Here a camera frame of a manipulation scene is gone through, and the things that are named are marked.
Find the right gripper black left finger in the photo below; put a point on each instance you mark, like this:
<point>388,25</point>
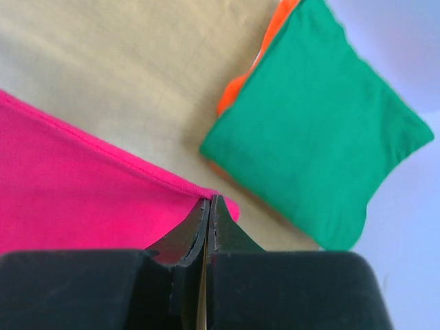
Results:
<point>154,288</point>

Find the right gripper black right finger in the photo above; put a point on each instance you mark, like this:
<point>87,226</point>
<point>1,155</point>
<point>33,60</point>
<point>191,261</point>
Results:
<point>250,288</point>

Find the bright pink t shirt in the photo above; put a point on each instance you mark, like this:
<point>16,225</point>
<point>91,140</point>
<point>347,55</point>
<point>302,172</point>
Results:
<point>63,189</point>

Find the folded green t shirt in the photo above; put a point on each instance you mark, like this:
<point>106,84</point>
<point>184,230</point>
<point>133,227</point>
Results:
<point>349,132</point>

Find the folded orange t shirt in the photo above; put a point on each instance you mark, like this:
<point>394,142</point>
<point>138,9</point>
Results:
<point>255,141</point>

